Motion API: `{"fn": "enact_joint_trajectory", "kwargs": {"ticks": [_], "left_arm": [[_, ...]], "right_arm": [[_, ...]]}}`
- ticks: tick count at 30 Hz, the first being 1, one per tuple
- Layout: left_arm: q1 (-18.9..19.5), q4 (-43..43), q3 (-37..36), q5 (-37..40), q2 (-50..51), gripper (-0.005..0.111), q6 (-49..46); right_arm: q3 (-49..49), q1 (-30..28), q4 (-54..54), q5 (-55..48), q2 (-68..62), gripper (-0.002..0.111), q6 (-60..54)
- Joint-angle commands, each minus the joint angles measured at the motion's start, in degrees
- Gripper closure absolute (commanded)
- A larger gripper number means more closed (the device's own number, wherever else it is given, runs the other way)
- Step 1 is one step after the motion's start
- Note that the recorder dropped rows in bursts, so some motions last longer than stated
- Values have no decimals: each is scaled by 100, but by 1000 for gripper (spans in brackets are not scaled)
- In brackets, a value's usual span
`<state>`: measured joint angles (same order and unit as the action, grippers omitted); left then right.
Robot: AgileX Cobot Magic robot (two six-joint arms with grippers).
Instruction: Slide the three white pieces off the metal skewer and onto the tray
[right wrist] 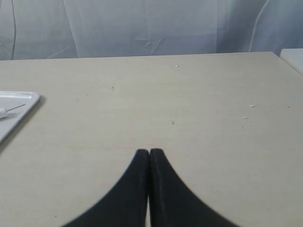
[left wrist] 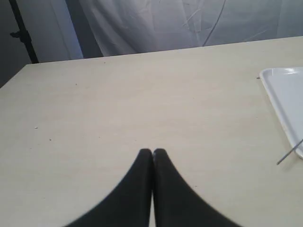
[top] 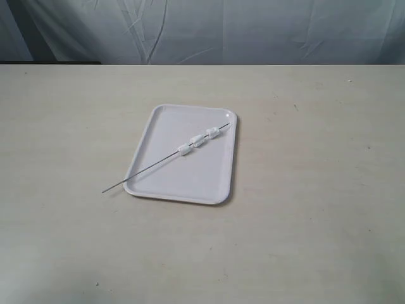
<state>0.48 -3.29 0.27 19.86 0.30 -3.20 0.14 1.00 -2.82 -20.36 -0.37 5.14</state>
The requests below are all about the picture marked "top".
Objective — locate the grey wrinkled backdrop cloth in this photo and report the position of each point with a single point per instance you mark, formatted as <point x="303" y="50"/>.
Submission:
<point x="204" y="32"/>

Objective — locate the white marshmallow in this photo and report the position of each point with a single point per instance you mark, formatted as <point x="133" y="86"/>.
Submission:
<point x="197" y="140"/>

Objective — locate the white marshmallow tip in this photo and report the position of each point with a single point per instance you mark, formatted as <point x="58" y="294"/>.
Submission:
<point x="211" y="133"/>

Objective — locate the white rectangular plastic tray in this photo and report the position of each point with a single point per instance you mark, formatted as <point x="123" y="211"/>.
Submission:
<point x="204" y="175"/>

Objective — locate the white marshmallow handle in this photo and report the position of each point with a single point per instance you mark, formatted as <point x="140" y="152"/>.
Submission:
<point x="184" y="149"/>

